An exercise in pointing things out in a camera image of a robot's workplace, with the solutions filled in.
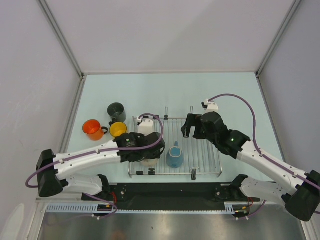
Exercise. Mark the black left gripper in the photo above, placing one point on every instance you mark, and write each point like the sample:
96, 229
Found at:
155, 155

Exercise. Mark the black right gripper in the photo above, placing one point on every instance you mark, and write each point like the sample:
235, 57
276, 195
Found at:
192, 120

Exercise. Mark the yellow mug black handle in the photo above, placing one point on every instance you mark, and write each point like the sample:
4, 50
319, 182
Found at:
117, 129

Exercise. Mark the cream floral mug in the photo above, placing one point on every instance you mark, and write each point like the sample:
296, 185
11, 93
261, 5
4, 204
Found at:
149, 162

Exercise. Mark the dark green mug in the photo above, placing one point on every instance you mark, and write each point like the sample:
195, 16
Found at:
116, 112

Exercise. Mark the orange mug black handle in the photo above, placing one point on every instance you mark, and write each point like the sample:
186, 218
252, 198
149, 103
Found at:
93, 130

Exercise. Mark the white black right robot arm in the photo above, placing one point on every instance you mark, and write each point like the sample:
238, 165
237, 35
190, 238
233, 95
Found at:
296, 190

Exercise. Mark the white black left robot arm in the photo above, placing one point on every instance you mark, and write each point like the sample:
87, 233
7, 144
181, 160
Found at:
58, 173

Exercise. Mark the black front rack knob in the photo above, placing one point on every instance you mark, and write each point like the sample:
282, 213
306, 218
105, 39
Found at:
151, 172

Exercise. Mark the black front rack hook clip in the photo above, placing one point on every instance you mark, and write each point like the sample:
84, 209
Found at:
193, 172

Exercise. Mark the blue mug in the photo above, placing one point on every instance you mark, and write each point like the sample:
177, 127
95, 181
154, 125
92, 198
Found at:
174, 157

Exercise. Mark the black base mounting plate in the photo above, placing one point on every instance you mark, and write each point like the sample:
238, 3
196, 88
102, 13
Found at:
173, 195

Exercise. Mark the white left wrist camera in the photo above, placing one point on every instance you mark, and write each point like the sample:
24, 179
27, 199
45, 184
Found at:
145, 126

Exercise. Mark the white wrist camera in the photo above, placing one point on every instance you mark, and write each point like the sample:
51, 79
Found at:
209, 106
145, 126

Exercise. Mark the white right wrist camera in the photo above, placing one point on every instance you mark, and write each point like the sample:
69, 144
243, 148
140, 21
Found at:
209, 106

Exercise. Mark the metal wire dish rack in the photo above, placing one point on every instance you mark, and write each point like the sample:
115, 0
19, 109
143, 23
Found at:
196, 153

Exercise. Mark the white slotted cable duct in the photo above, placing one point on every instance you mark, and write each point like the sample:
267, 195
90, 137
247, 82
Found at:
106, 208

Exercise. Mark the aluminium frame post left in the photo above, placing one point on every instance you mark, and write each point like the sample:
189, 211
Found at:
53, 23

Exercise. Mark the aluminium frame post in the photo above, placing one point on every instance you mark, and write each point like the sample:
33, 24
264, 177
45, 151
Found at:
53, 23
278, 36

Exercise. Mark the aluminium frame post right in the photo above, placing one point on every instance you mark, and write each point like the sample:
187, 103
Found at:
278, 36

